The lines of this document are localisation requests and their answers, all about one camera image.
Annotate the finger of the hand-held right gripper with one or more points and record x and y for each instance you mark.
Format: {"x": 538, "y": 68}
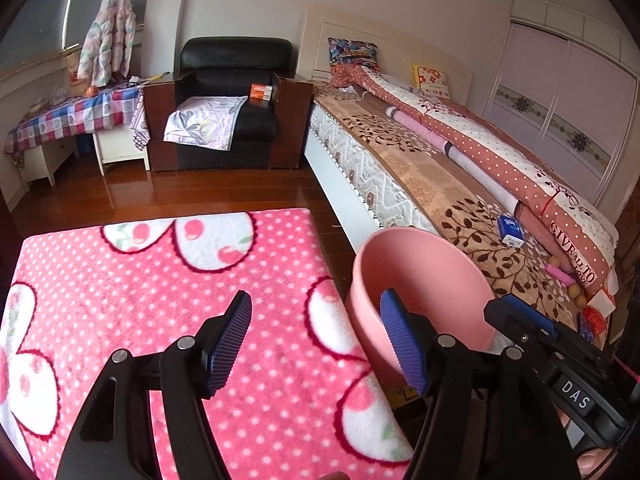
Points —
{"x": 505, "y": 322}
{"x": 530, "y": 312}

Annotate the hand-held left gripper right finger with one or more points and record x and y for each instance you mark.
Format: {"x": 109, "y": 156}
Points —
{"x": 402, "y": 340}

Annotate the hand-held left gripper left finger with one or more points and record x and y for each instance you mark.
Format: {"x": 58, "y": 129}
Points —
{"x": 227, "y": 340}

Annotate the pink plastic bucket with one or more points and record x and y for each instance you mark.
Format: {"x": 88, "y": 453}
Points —
{"x": 380, "y": 270}

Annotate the person's right hand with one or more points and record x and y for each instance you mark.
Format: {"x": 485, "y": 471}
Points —
{"x": 595, "y": 465}

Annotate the pink tube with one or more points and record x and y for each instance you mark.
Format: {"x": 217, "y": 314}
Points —
{"x": 561, "y": 275}

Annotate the yellow black carton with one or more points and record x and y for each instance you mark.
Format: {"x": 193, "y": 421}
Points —
{"x": 402, "y": 396}

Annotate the orange mesh bag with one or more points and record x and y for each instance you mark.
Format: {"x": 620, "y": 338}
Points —
{"x": 595, "y": 320}

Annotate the white paper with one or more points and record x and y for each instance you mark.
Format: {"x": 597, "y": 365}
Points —
{"x": 605, "y": 302}

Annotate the blue tissue pack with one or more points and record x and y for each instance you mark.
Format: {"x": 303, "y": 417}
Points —
{"x": 510, "y": 230}

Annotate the pink dotted printed blanket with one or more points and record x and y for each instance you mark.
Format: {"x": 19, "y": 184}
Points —
{"x": 150, "y": 300}

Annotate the pink dotted quilt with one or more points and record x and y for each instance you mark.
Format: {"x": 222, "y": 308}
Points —
{"x": 500, "y": 160}

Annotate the bed with brown blanket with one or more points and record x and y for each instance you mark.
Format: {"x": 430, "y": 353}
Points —
{"x": 425, "y": 175}

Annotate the white bed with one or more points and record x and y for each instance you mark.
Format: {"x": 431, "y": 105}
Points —
{"x": 340, "y": 160}

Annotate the white floral cloth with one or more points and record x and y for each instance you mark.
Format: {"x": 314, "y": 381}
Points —
{"x": 205, "y": 120}

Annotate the white table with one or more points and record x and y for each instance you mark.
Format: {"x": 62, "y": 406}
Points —
{"x": 120, "y": 145}

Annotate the blue bin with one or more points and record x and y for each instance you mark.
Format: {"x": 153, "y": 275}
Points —
{"x": 86, "y": 144}

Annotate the white wardrobe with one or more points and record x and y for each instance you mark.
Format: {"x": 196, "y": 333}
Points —
{"x": 550, "y": 70}

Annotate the orange box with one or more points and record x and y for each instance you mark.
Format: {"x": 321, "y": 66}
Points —
{"x": 261, "y": 92}

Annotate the yellow floral pillow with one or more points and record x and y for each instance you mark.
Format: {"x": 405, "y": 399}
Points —
{"x": 431, "y": 80}

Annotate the table with plaid cloth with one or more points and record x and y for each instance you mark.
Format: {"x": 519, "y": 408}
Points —
{"x": 75, "y": 115}

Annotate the yellow plastic item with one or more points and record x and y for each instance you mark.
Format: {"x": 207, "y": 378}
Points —
{"x": 159, "y": 76}

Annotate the orange fruit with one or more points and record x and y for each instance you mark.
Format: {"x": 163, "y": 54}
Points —
{"x": 91, "y": 91}

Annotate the black leather armchair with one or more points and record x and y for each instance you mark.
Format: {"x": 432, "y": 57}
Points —
{"x": 235, "y": 55}

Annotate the colourful cartoon pillow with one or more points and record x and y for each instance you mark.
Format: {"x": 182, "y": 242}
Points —
{"x": 350, "y": 52}

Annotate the clear glass jar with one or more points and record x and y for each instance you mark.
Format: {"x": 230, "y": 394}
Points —
{"x": 59, "y": 95}

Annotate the tan paper sack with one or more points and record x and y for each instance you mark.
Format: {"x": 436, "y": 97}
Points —
{"x": 75, "y": 77}

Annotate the puffy floral jacket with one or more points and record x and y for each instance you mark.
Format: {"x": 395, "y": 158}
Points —
{"x": 107, "y": 35}

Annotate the large window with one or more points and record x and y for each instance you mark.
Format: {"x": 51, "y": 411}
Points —
{"x": 40, "y": 10}

